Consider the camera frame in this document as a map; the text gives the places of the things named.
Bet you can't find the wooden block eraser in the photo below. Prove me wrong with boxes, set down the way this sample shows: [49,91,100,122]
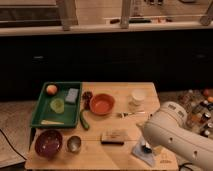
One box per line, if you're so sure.
[100,130,124,145]

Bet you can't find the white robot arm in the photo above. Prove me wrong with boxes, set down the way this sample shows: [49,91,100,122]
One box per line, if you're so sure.
[140,101,213,171]

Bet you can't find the red bowl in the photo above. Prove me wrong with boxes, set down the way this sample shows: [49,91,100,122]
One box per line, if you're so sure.
[89,93,115,116]

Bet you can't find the dark red grapes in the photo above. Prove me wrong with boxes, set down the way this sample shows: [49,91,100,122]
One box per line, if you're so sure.
[82,91,93,110]

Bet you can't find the grey blue sponge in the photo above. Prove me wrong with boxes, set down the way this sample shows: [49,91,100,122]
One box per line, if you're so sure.
[65,88,79,103]

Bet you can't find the green cucumber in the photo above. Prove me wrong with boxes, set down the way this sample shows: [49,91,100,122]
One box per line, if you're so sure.
[79,109,90,130]

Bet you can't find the light green plastic cup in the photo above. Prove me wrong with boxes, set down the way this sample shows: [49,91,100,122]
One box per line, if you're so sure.
[50,98,64,114]

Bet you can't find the orange fruit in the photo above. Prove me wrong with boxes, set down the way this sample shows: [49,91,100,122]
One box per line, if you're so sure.
[46,85,57,95]

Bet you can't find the small metal cup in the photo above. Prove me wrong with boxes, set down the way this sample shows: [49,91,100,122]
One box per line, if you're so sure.
[67,136,81,153]

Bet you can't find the wooden stick in tray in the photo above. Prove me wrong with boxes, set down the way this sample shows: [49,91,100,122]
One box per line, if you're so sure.
[41,120,64,125]

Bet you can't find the spice bottle rack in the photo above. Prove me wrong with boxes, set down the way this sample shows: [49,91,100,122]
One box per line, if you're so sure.
[178,90,213,138]

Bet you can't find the white handled black brush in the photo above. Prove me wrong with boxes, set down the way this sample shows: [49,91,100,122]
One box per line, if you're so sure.
[141,142,152,154]

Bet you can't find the black cable left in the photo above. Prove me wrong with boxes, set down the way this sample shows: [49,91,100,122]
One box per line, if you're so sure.
[0,129,28,162]

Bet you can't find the black cable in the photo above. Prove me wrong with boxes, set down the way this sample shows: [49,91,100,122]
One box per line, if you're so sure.
[0,129,28,162]
[178,162,196,171]

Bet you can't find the black cable right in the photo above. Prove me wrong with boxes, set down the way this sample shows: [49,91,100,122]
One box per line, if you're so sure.
[178,162,196,171]

